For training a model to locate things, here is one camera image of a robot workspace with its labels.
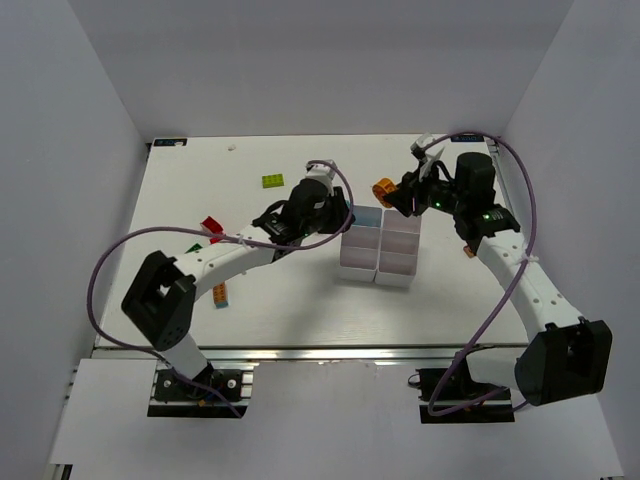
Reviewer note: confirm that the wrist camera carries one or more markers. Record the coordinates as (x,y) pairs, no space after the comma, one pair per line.
(426,156)
(322,172)

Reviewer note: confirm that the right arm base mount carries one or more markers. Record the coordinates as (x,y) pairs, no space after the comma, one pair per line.
(459,389)

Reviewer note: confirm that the left blue corner label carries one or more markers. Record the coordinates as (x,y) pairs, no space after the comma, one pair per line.
(170,142)

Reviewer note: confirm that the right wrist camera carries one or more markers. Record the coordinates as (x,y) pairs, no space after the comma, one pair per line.
(426,156)

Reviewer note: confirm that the brown lego brick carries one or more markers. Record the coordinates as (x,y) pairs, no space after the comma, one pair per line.
(469,252)
(220,296)

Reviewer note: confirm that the orange round lego piece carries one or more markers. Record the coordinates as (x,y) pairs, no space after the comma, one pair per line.
(381,189)

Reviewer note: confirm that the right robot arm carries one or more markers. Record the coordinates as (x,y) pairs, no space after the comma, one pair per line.
(566,355)

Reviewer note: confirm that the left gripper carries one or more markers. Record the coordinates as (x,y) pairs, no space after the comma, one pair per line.
(339,208)

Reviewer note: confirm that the lime green lego brick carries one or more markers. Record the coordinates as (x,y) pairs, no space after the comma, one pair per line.
(272,181)

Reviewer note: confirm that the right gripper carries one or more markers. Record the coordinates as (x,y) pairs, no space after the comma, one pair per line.
(409,190)

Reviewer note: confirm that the aluminium rail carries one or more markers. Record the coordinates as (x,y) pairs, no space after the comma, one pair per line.
(246,357)

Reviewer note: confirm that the dark green lego brick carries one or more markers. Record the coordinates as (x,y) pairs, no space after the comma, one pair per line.
(194,248)

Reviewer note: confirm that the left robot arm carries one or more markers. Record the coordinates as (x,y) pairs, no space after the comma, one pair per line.
(161,298)

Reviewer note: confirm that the right white divided container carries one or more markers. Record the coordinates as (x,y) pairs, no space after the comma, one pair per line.
(398,250)

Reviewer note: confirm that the red arch lego piece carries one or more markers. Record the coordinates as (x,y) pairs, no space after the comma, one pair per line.
(210,225)

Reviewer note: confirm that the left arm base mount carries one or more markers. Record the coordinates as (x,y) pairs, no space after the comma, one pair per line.
(226,396)

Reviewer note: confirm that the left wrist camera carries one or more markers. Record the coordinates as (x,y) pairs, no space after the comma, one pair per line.
(322,172)

